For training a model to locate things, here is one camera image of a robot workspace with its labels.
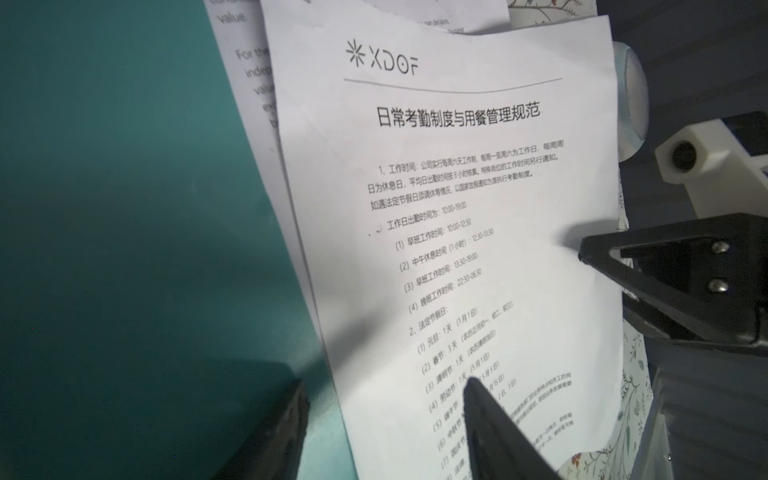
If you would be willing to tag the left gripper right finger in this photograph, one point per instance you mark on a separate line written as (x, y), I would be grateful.
(498, 450)

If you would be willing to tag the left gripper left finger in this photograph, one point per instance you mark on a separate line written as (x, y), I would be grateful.
(273, 450)

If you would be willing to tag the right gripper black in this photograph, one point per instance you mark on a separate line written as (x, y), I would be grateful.
(699, 282)

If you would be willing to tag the teal green file folder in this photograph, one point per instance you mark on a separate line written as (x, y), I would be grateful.
(150, 314)

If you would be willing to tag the Chinese printed XDOF sheet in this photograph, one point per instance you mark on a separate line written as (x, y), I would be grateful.
(442, 184)

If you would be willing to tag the printed paper sheet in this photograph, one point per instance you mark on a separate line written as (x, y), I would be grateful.
(239, 31)

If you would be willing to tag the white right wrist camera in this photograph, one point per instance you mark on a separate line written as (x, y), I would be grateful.
(721, 163)

